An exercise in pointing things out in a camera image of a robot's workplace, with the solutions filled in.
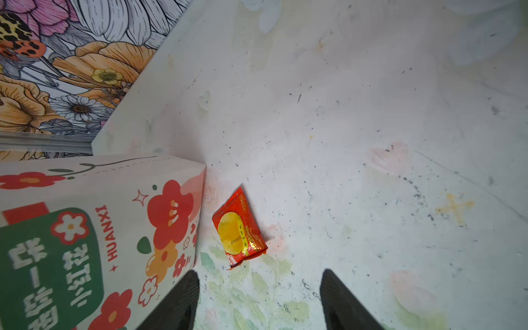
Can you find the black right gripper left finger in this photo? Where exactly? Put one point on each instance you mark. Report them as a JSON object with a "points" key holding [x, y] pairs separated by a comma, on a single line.
{"points": [[178, 309]]}

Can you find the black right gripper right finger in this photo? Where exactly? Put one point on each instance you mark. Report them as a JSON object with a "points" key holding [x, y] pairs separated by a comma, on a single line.
{"points": [[342, 310]]}

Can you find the small red snack packet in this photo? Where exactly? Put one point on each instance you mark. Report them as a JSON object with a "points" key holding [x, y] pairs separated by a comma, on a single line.
{"points": [[238, 230]]}

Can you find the white floral paper bag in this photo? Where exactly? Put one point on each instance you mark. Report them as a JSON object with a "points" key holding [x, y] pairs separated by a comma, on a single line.
{"points": [[95, 242]]}

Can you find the aluminium frame post left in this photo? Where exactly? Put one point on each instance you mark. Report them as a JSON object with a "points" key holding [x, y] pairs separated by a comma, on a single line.
{"points": [[22, 141]]}

